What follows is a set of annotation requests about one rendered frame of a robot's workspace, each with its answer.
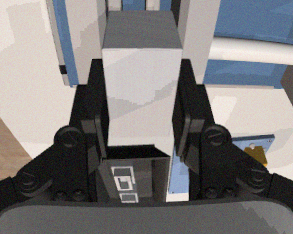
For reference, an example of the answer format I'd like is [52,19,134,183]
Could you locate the yellow rectangular block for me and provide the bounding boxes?
[244,146,268,167]

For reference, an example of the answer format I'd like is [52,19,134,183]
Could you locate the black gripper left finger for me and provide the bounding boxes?
[0,59,110,211]

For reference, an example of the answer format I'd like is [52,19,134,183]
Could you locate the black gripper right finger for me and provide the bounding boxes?
[172,59,293,211]

